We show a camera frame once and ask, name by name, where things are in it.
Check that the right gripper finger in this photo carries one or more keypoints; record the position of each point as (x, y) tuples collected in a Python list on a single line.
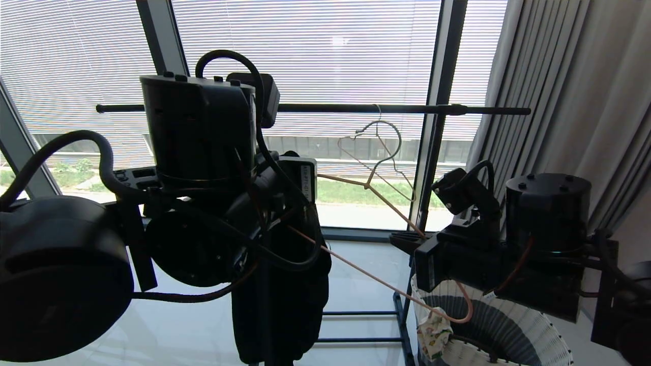
[(409, 241)]

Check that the white laundry basket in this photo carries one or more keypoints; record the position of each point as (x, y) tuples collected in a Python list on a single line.
[(534, 335)]

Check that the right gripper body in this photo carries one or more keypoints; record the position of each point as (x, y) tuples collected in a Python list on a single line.
[(468, 259)]

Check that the pink clothes hanger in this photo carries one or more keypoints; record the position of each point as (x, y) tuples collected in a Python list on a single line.
[(391, 206), (352, 157)]

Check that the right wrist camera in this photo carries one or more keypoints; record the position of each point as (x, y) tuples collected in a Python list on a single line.
[(457, 190)]

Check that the window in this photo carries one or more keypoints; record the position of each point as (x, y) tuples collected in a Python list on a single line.
[(330, 56)]

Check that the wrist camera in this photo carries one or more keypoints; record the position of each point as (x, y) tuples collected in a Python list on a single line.
[(457, 190), (268, 99)]

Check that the black garment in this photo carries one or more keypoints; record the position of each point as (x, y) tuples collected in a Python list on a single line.
[(295, 310)]

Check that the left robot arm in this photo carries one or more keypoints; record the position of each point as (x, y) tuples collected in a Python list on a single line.
[(61, 274)]

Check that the black clothes rack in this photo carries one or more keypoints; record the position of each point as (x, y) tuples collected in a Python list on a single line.
[(356, 108)]

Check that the cream printed garment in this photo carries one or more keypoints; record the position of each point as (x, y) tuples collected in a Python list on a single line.
[(433, 336)]

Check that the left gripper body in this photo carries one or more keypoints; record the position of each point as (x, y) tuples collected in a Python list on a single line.
[(292, 178)]

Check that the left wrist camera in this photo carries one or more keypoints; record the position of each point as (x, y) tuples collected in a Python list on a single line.
[(268, 99)]

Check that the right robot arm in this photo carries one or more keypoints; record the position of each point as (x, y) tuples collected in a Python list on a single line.
[(549, 213)]

